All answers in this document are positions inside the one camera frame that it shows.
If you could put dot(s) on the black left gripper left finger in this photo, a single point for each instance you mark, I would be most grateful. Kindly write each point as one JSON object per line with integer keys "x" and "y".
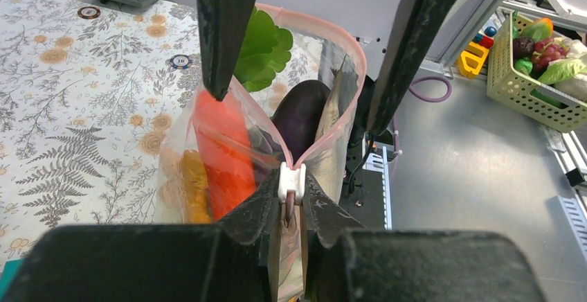
{"x": 249, "y": 259}

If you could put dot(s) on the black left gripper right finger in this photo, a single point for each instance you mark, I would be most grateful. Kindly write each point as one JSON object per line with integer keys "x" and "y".
{"x": 322, "y": 222}

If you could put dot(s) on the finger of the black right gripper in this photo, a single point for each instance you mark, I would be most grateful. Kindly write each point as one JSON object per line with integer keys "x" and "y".
{"x": 415, "y": 26}
{"x": 222, "y": 27}

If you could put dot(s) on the grey toy fish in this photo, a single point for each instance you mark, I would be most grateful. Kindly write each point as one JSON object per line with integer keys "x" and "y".
{"x": 329, "y": 166}

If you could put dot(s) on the orange fried chicken piece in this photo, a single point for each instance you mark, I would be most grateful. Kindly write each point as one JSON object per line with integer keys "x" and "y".
{"x": 195, "y": 184}

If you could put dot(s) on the purple eggplant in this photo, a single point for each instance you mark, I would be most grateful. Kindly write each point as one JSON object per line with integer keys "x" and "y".
{"x": 298, "y": 115}

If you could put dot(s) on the clear pink zip top bag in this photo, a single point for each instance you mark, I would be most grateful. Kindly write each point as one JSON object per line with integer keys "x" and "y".
{"x": 191, "y": 272}

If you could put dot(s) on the yellow toy piece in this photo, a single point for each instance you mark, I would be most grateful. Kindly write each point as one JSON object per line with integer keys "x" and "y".
{"x": 471, "y": 60}

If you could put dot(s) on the blue white poker chip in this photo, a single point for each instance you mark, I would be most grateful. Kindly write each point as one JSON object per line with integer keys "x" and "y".
{"x": 180, "y": 61}

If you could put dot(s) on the green perforated basket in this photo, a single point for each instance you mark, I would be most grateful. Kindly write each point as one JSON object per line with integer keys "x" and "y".
{"x": 524, "y": 93}

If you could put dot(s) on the floral tablecloth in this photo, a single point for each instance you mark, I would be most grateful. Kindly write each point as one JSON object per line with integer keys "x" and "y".
{"x": 87, "y": 96}

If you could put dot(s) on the teal block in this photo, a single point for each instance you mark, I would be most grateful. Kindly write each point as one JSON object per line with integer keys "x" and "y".
{"x": 10, "y": 270}

